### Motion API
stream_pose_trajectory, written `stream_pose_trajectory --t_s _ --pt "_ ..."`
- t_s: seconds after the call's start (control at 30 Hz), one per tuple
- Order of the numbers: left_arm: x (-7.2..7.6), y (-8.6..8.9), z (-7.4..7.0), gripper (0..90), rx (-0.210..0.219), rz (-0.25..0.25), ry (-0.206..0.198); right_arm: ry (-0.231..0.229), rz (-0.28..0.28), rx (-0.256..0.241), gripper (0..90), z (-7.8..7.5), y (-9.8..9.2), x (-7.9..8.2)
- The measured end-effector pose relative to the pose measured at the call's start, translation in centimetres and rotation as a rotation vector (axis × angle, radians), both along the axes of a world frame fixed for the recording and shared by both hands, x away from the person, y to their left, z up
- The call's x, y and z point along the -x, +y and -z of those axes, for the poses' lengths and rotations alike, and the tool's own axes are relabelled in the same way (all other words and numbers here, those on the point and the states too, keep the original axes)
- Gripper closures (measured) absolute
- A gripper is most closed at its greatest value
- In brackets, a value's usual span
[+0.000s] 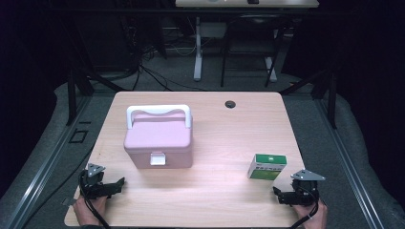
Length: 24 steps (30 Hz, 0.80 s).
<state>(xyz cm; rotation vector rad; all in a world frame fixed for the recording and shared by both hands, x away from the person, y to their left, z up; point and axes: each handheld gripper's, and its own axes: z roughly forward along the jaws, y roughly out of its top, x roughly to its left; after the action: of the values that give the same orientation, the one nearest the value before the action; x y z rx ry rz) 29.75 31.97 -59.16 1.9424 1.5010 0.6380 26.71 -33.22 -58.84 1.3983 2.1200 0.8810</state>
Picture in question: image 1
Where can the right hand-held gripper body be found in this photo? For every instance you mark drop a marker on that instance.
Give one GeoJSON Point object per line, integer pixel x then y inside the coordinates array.
{"type": "Point", "coordinates": [304, 194]}

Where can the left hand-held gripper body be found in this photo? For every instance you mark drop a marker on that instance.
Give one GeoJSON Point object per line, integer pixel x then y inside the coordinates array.
{"type": "Point", "coordinates": [94, 187]}

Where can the green and white carton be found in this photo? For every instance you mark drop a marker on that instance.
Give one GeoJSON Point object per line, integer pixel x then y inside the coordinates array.
{"type": "Point", "coordinates": [267, 167]}

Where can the person's left hand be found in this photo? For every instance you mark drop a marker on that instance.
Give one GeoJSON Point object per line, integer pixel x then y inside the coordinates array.
{"type": "Point", "coordinates": [86, 211]}

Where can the person's right hand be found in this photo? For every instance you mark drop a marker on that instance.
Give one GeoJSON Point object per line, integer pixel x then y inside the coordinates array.
{"type": "Point", "coordinates": [315, 218]}

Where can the grey tape strip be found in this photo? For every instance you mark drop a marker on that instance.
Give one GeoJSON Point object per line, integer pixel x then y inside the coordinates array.
{"type": "Point", "coordinates": [68, 201]}

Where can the black metal stand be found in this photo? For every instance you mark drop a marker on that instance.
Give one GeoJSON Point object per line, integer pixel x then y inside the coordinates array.
{"type": "Point", "coordinates": [332, 101]}
{"type": "Point", "coordinates": [71, 95]}

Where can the dark round table grommet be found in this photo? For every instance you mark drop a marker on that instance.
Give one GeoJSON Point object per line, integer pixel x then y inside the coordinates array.
{"type": "Point", "coordinates": [230, 104]}

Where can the white-legged desk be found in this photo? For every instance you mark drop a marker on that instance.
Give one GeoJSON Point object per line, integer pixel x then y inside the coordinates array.
{"type": "Point", "coordinates": [198, 47]}

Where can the black chair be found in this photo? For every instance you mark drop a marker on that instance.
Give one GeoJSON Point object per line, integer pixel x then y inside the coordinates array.
{"type": "Point", "coordinates": [251, 22]}

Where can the grey metal floor rail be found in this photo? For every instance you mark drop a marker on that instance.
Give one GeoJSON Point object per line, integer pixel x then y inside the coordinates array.
{"type": "Point", "coordinates": [350, 165]}
{"type": "Point", "coordinates": [47, 162]}

